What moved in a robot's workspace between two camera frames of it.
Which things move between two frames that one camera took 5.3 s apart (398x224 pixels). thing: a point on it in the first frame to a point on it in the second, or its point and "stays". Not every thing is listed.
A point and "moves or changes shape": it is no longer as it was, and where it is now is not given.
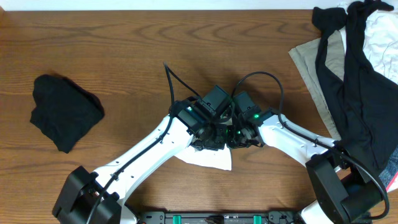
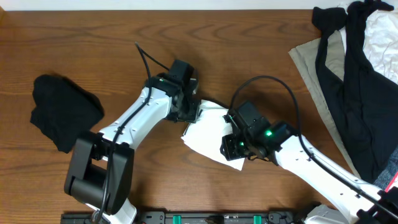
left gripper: (210, 143) to (191, 112)
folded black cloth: (65, 111) stays
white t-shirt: (219, 158) moves or changes shape
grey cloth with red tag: (390, 170) stays
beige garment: (305, 58) stays
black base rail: (222, 217) stays
